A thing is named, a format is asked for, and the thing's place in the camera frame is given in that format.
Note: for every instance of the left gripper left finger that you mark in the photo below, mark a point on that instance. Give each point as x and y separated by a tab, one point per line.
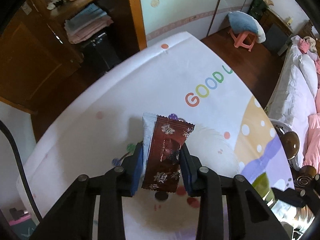
121	181

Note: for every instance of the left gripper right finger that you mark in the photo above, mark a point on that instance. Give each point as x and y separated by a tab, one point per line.
200	181

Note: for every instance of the dark red snowflake packet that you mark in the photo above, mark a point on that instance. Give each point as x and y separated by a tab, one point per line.
163	139

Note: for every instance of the pink blanket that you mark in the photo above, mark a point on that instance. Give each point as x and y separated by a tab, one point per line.
311	156

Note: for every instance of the small green snack packet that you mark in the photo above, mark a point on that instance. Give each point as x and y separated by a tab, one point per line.
262	186

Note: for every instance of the cartoon printed tablecloth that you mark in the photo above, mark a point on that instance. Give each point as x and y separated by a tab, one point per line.
182	79

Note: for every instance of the brown wooden bedpost knob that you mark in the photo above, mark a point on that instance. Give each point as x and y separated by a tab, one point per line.
290	143

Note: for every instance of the white bed pillow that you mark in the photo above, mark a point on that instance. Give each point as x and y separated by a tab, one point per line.
292	100

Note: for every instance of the brown wooden door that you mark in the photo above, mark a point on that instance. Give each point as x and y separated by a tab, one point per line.
34	60

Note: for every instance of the pink plastic stool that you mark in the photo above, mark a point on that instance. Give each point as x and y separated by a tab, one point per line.
245	39

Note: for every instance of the wooden shelf cabinet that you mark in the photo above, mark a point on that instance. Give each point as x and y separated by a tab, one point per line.
71	16

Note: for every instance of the blue white plush pillow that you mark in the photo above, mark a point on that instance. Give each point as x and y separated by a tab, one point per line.
240	22

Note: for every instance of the folded towels stack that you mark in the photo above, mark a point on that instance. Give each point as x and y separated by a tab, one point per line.
86	23

